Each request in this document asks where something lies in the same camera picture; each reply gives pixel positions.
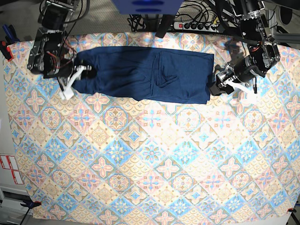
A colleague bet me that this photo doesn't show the white power strip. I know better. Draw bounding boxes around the white power strip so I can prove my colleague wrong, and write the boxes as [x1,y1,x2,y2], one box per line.
[173,22,219,33]

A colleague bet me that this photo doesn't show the patterned tile tablecloth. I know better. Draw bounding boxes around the patterned tile tablecloth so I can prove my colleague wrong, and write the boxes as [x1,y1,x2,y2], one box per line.
[0,41,300,225]

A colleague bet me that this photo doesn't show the blue clamp upper left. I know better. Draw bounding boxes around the blue clamp upper left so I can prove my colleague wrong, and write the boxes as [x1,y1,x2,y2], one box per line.
[2,24,20,45]

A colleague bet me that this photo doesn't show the orange clamp lower right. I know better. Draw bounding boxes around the orange clamp lower right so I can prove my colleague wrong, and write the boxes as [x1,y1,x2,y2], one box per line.
[288,208,297,213]

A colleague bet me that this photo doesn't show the red black clamp left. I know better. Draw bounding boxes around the red black clamp left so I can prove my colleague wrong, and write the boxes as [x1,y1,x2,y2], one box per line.
[0,41,14,62]

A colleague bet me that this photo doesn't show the red white label stickers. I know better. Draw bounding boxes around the red white label stickers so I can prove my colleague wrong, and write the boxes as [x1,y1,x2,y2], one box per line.
[0,155,23,185]

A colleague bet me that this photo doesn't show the dark red black post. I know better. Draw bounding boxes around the dark red black post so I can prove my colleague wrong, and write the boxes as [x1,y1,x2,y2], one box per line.
[155,15,175,38]

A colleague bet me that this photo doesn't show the blue clamp lower left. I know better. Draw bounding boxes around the blue clamp lower left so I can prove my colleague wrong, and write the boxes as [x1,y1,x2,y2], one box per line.
[20,200,41,209]

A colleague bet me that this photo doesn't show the blue long-sleeve T-shirt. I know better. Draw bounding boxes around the blue long-sleeve T-shirt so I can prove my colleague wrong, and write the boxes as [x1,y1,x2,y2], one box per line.
[72,46,214,104]

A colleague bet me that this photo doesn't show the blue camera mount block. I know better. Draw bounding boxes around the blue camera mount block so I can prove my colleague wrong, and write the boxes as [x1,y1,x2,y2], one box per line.
[112,0,183,15]

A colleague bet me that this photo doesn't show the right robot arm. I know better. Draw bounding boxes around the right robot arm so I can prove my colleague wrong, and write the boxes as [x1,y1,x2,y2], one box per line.
[27,0,96,100]

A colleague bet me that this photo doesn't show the blue clamp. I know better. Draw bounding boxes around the blue clamp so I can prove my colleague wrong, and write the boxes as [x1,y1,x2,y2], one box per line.
[20,200,41,209]
[2,24,20,45]

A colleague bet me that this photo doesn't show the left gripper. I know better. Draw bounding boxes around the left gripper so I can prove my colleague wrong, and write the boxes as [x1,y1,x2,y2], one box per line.
[208,56,266,103]

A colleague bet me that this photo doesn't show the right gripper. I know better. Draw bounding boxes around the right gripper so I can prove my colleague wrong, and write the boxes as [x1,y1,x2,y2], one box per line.
[43,59,97,100]

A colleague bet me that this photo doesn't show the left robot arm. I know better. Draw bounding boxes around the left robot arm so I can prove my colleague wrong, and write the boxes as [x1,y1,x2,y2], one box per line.
[210,0,280,102]

